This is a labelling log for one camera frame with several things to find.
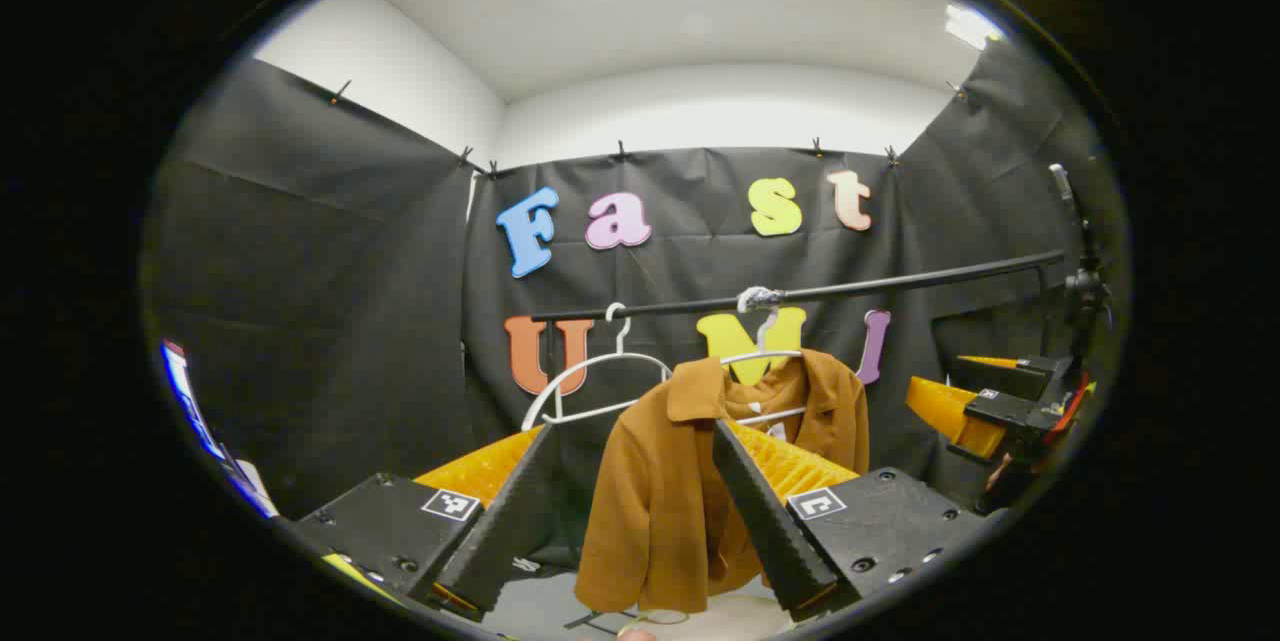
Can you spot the black clothes rack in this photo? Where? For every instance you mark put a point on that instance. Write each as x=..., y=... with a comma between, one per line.
x=900, y=281

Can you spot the small ceiling light panel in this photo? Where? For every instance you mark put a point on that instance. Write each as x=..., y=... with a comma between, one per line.
x=970, y=24

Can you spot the white clothes hanger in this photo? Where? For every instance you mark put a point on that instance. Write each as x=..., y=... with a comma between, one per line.
x=612, y=356
x=765, y=356

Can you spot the grey tape wrap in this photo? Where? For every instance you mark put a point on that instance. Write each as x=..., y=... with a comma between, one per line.
x=760, y=298

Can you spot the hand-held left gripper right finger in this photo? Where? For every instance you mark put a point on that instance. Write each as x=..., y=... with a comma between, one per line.
x=770, y=531

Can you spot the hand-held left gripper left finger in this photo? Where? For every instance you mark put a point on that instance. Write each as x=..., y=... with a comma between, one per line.
x=500, y=541

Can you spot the brown jacket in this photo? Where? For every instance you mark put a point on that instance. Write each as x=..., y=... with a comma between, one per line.
x=650, y=501

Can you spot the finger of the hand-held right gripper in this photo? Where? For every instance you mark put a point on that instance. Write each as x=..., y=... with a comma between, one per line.
x=950, y=411
x=1030, y=376

